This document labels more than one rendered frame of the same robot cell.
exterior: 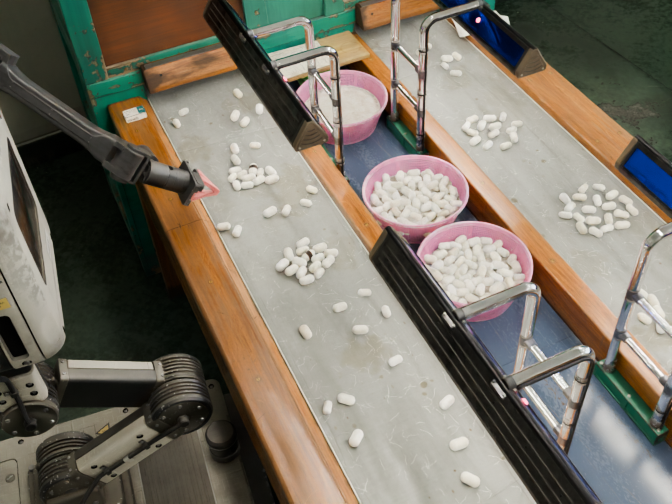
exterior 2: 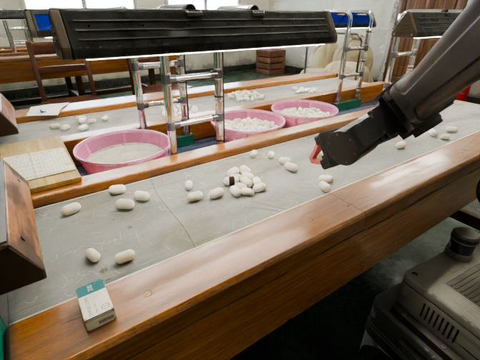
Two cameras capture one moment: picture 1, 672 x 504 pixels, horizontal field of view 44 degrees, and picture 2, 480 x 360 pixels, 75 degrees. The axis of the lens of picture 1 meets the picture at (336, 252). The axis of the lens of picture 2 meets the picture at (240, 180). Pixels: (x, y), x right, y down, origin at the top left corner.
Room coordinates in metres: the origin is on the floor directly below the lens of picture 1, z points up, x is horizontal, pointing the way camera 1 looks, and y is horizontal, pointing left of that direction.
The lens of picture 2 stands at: (1.81, 0.86, 1.11)
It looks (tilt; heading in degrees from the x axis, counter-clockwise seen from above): 28 degrees down; 257
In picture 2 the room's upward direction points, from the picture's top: straight up
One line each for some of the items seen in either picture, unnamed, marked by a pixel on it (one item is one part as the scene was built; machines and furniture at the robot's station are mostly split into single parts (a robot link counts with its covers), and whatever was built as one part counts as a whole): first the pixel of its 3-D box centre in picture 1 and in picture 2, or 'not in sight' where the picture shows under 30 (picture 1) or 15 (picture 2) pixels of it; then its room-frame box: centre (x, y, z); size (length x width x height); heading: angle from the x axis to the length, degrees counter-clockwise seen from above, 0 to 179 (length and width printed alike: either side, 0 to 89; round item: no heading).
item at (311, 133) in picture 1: (258, 61); (223, 29); (1.69, 0.15, 1.08); 0.62 x 0.08 x 0.07; 22
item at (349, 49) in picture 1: (310, 58); (36, 161); (2.16, 0.04, 0.77); 0.33 x 0.15 x 0.01; 112
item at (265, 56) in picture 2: not in sight; (270, 56); (-0.24, -5.61, 0.32); 0.42 x 0.42 x 0.64; 26
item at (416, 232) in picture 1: (414, 202); (247, 131); (1.55, -0.21, 0.72); 0.27 x 0.27 x 0.10
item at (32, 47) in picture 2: not in sight; (73, 102); (2.58, -1.91, 0.45); 0.44 x 0.43 x 0.91; 21
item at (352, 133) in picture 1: (341, 110); (126, 158); (1.96, -0.04, 0.72); 0.27 x 0.27 x 0.10
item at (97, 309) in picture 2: (134, 114); (95, 303); (1.93, 0.54, 0.77); 0.06 x 0.04 x 0.02; 112
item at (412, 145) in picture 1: (434, 70); (151, 81); (1.87, -0.30, 0.90); 0.20 x 0.19 x 0.45; 22
